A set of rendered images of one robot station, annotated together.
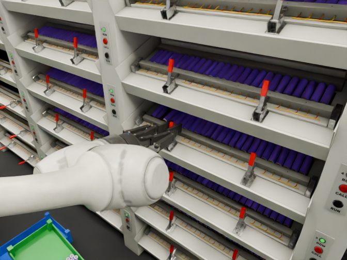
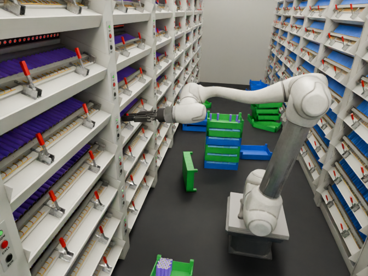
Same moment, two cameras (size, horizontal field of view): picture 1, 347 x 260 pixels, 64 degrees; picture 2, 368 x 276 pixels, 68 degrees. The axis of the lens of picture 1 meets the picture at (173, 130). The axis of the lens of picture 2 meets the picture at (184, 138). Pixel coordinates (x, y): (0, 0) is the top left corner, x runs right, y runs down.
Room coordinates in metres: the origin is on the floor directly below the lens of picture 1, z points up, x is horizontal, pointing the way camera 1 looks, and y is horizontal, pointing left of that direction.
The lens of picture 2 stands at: (1.16, 1.35, 1.30)
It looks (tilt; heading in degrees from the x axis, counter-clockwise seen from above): 25 degrees down; 240
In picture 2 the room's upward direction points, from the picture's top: 2 degrees clockwise
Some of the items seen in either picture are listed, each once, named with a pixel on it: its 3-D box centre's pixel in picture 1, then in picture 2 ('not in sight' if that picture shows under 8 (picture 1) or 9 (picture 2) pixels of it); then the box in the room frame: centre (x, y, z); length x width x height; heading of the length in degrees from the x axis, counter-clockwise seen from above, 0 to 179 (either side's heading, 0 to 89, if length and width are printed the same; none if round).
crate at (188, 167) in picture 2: not in sight; (189, 171); (0.16, -0.27, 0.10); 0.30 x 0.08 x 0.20; 67
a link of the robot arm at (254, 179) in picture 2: not in sight; (259, 189); (0.16, 0.47, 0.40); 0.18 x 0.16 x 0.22; 48
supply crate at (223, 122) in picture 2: not in sight; (224, 119); (-0.25, -0.38, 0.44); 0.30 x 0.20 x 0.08; 146
